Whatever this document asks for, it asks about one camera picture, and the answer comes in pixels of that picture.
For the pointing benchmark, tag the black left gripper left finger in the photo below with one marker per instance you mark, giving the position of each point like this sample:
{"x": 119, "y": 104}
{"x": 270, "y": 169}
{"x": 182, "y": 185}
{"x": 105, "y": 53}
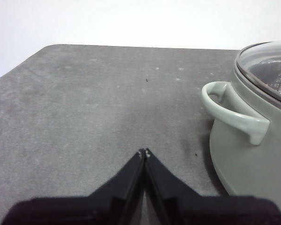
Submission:
{"x": 96, "y": 211}

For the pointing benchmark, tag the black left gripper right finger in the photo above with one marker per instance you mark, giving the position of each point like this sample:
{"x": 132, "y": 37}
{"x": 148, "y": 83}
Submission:
{"x": 201, "y": 211}

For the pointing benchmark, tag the glass lid with green knob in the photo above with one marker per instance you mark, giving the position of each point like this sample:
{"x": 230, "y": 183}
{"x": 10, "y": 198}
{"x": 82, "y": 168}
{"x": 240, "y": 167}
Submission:
{"x": 260, "y": 58}

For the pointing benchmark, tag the pale green electric steamer pot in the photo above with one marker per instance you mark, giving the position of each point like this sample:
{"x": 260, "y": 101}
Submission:
{"x": 248, "y": 164}

